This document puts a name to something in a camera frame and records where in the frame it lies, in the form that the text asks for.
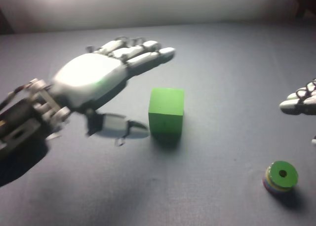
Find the green cube block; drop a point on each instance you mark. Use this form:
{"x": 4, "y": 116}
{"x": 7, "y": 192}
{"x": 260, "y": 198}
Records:
{"x": 165, "y": 112}

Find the white board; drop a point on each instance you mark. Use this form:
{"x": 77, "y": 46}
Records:
{"x": 148, "y": 6}

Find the grey table cloth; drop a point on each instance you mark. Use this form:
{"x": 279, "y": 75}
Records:
{"x": 172, "y": 186}

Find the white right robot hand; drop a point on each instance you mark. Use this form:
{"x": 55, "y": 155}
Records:
{"x": 91, "y": 80}

